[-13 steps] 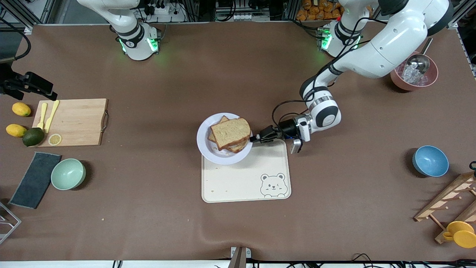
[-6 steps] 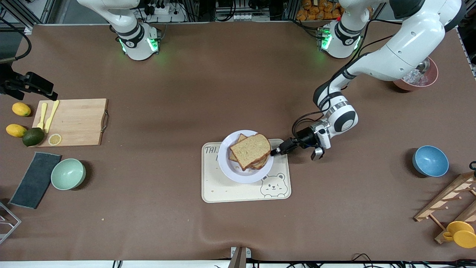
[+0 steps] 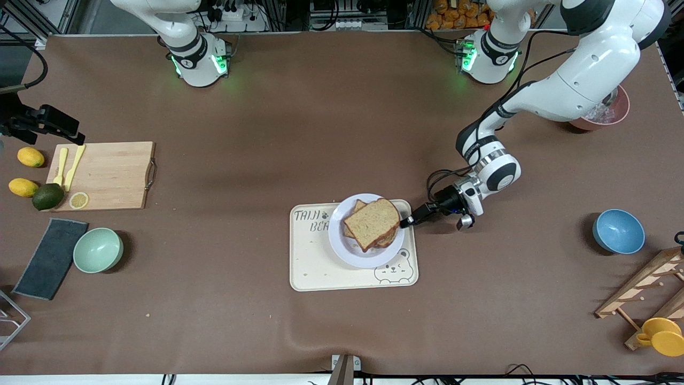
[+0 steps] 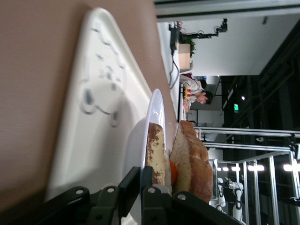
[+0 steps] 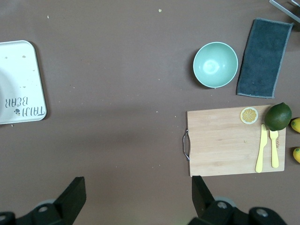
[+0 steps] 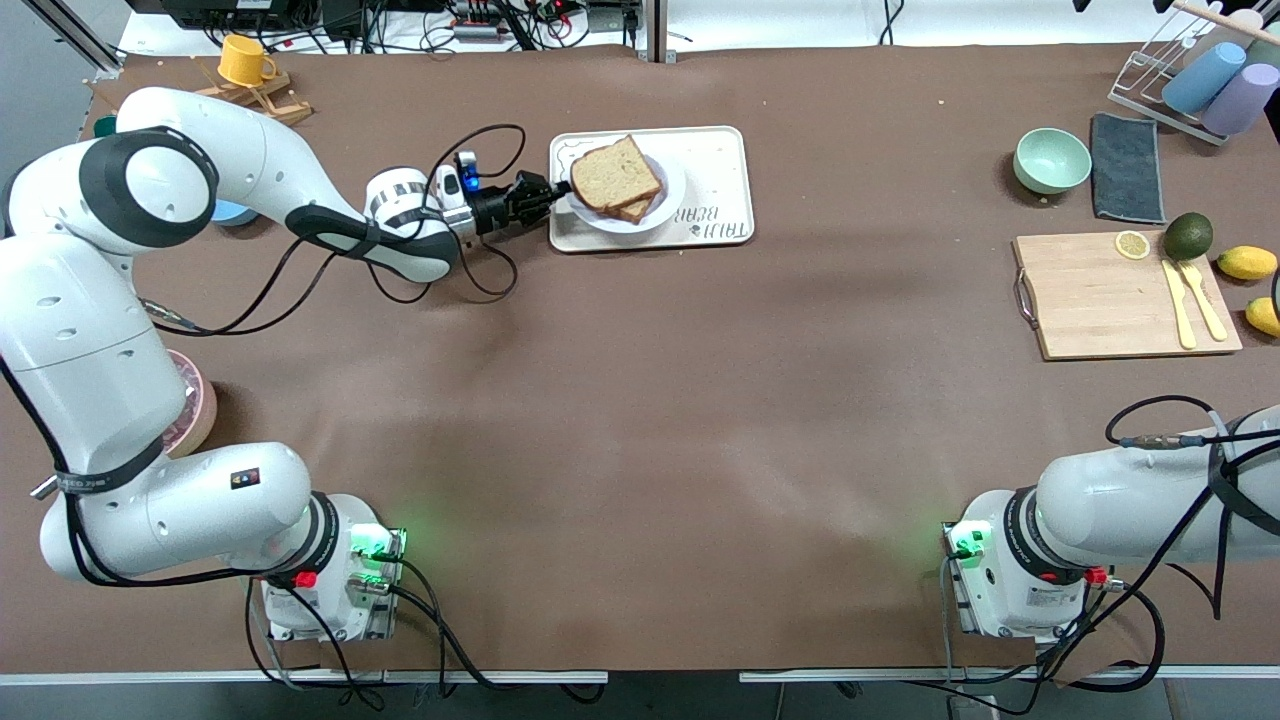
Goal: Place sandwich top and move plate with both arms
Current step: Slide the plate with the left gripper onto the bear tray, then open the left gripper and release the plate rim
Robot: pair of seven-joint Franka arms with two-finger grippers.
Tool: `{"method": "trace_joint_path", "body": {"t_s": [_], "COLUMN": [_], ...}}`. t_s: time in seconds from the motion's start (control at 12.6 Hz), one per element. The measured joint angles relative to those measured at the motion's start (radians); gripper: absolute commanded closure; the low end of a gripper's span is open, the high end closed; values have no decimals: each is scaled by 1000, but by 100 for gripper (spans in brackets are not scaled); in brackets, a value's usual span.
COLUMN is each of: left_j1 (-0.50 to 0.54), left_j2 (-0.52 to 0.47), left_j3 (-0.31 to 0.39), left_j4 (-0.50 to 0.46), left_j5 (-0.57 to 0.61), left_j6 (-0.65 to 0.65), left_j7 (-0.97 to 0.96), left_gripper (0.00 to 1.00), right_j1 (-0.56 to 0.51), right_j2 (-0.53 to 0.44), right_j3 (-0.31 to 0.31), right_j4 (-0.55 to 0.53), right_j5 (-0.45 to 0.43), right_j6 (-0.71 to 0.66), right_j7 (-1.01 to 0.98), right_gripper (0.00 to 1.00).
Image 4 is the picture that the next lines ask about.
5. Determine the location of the cream bear print tray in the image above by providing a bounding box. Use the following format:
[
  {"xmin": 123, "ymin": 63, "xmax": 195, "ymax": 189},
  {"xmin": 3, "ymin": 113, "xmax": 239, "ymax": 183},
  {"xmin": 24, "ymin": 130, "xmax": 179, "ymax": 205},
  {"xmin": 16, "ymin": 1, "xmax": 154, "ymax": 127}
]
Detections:
[{"xmin": 44, "ymin": 7, "xmax": 153, "ymax": 203}]

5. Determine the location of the white humanoid robot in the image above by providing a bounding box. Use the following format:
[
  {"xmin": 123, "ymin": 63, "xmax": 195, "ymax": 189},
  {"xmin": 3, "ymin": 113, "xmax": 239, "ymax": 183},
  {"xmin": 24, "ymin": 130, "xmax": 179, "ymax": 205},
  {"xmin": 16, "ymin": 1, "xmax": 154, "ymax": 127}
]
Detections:
[
  {"xmin": 215, "ymin": 177, "xmax": 227, "ymax": 213},
  {"xmin": 228, "ymin": 179, "xmax": 245, "ymax": 223}
]

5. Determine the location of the green plant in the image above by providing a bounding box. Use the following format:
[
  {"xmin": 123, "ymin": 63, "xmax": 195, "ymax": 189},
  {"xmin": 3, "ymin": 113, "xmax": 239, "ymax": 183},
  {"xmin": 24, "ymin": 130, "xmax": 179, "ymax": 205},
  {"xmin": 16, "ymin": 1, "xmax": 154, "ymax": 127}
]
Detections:
[{"xmin": 180, "ymin": 38, "xmax": 197, "ymax": 57}]

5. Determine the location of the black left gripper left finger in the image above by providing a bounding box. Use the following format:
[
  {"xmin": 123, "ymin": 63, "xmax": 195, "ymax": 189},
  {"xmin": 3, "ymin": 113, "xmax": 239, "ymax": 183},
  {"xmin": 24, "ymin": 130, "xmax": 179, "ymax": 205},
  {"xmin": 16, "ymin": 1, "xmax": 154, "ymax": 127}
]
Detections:
[{"xmin": 87, "ymin": 165, "xmax": 141, "ymax": 225}]

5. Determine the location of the cardboard box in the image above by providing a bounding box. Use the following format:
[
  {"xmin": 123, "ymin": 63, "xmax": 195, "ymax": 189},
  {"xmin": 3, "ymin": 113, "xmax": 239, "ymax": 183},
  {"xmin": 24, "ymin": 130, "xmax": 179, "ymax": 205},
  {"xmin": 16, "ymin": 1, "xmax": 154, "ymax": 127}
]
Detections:
[{"xmin": 178, "ymin": 43, "xmax": 194, "ymax": 71}]

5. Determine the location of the grey hanging cable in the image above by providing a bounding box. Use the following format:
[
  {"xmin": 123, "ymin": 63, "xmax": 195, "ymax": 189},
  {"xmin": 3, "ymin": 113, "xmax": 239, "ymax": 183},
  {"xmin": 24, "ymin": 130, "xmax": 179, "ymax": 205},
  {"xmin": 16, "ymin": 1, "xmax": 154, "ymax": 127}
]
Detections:
[{"xmin": 167, "ymin": 46, "xmax": 180, "ymax": 90}]

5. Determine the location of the seated person white shirt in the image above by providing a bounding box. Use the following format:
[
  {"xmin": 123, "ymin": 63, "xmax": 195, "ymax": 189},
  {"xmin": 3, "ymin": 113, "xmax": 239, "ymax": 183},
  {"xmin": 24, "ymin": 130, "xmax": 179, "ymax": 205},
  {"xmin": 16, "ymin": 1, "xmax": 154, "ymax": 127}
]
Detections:
[{"xmin": 180, "ymin": 72, "xmax": 214, "ymax": 111}]

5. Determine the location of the white round plate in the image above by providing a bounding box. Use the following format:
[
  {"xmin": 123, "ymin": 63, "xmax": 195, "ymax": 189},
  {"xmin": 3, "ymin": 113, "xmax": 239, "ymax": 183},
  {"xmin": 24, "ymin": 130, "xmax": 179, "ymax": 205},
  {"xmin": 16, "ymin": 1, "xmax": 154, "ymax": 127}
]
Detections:
[{"xmin": 121, "ymin": 88, "xmax": 167, "ymax": 225}]

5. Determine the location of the plain brown bread slice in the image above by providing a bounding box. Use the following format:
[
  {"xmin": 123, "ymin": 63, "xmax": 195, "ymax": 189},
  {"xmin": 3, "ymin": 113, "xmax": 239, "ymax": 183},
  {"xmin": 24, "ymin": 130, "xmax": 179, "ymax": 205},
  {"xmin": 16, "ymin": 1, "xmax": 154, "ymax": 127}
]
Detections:
[{"xmin": 169, "ymin": 120, "xmax": 214, "ymax": 204}]

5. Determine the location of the fried egg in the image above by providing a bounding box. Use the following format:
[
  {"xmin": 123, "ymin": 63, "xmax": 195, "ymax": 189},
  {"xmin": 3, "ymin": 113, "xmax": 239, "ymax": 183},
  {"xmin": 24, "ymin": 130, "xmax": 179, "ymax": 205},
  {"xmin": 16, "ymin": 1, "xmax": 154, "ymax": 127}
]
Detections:
[{"xmin": 164, "ymin": 150, "xmax": 178, "ymax": 188}]

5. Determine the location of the aluminium frame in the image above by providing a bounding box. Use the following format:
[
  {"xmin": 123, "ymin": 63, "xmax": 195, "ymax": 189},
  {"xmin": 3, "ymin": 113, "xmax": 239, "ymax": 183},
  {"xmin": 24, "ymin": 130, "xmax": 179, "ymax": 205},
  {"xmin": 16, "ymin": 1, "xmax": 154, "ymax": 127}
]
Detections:
[{"xmin": 194, "ymin": 127, "xmax": 300, "ymax": 225}]

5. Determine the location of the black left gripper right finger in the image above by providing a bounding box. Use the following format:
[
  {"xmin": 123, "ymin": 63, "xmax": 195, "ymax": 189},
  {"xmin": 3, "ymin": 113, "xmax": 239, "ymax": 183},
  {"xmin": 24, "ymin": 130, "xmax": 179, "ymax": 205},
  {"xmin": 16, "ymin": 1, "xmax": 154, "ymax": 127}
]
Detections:
[{"xmin": 142, "ymin": 165, "xmax": 174, "ymax": 225}]

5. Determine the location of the black jointed stand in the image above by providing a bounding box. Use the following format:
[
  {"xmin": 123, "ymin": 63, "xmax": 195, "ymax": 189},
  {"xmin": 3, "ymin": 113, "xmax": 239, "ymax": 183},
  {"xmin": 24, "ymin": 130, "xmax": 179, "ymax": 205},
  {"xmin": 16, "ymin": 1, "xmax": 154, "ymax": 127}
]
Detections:
[{"xmin": 168, "ymin": 18, "xmax": 228, "ymax": 52}]

